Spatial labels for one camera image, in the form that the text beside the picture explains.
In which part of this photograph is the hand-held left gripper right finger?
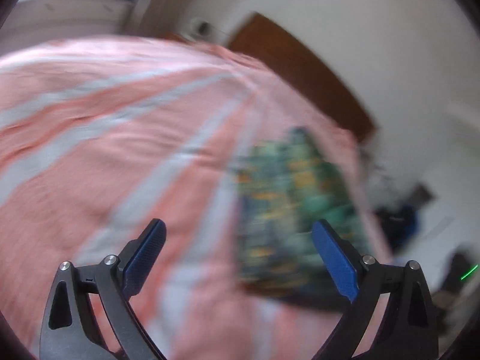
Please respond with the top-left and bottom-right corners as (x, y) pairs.
(311, 219), (439, 360)

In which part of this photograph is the pink striped bed blanket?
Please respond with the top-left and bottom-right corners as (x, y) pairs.
(0, 35), (395, 360)

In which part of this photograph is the window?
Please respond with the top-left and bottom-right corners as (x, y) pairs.
(15, 0), (144, 35)

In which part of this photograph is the green patterned garment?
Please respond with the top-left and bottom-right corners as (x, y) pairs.
(229, 125), (379, 308)

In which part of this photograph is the wall socket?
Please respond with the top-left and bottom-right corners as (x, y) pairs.
(190, 18), (213, 37)

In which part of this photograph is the black and blue backpack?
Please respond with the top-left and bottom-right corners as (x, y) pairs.
(375, 202), (421, 256)

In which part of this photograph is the wooden headboard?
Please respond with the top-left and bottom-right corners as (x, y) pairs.
(227, 12), (378, 144)

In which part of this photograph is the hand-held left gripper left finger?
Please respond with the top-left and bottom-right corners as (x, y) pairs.
(39, 218), (168, 360)

